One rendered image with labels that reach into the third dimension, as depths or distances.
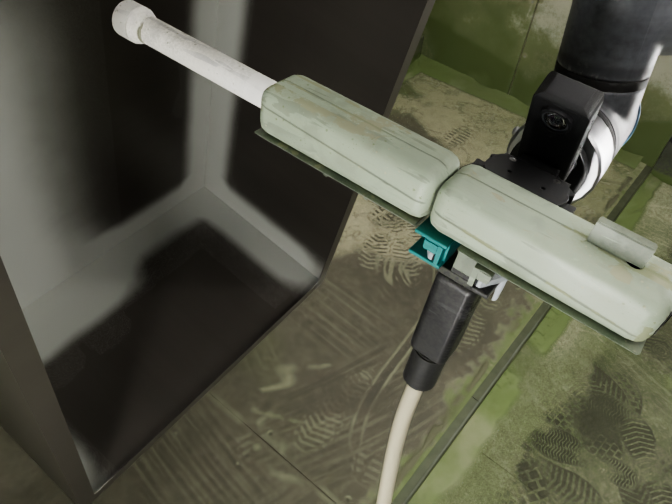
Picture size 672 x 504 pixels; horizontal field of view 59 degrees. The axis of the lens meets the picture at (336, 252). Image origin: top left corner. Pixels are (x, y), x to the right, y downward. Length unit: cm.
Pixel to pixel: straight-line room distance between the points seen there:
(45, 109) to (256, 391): 92
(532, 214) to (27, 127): 71
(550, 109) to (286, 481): 117
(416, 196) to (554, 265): 10
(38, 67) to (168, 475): 97
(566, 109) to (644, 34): 18
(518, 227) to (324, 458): 118
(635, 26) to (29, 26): 66
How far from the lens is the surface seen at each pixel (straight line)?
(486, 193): 39
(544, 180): 51
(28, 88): 89
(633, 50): 63
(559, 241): 38
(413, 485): 150
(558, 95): 47
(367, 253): 188
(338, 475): 148
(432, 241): 41
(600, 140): 59
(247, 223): 130
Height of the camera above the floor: 141
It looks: 47 degrees down
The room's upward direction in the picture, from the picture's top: 6 degrees clockwise
